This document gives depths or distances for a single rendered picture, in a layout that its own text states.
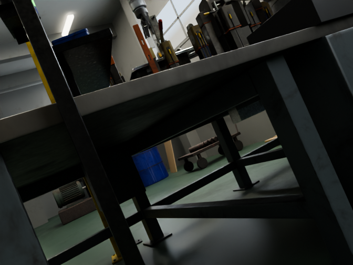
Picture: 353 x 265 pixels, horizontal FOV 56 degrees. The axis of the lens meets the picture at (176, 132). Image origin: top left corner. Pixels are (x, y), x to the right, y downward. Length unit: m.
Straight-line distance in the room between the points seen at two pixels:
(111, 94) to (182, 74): 0.17
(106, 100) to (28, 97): 10.58
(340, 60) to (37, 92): 10.59
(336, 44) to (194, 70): 0.52
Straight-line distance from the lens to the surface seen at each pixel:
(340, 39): 1.17
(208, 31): 1.82
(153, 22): 1.86
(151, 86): 0.71
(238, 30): 1.80
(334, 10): 1.21
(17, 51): 8.16
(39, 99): 11.24
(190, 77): 0.76
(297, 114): 1.00
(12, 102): 11.16
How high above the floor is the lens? 0.55
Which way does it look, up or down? 2 degrees up
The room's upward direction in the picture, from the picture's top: 24 degrees counter-clockwise
